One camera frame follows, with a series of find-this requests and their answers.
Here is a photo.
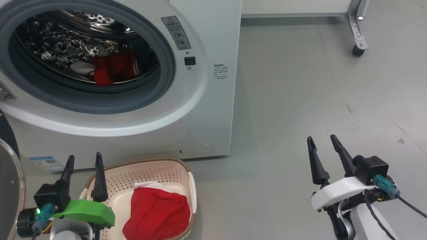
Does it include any right camera cable teal plug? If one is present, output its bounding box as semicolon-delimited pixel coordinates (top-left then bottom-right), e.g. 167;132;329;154
373;175;427;219

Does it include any metal frame leg with caster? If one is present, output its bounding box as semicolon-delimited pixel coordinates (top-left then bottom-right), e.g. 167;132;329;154
345;0;370;57

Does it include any round dark washing machine door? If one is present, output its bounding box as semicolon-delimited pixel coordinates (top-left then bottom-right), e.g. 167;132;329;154
0;110;26;240

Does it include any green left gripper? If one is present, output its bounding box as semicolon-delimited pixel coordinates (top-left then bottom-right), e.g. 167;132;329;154
52;152;115;227

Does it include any red garment with white stripes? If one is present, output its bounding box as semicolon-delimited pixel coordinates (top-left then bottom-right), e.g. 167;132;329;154
70;50;140;86

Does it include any camera cable teal plug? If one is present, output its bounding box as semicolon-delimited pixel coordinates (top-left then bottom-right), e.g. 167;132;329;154
373;175;427;219
31;204;56;240

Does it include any left camera cable teal plug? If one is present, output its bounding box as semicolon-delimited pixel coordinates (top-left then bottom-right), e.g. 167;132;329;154
31;204;56;240

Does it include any red garment with white label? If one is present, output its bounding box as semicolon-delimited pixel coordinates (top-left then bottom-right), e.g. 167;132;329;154
122;182;191;240

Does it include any cream perforated laundry basket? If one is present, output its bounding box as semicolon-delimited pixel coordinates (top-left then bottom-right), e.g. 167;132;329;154
80;158;197;240

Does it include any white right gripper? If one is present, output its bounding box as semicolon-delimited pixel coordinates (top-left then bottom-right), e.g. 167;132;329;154
307;134;377;211

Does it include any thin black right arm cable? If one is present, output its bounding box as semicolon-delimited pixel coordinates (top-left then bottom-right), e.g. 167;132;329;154
364;190;397;240

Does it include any white washing machine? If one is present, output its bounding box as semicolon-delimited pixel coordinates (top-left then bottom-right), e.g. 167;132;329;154
0;0;242;170

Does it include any blue white energy label sticker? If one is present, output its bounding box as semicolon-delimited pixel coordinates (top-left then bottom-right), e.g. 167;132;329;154
28;156;65;172

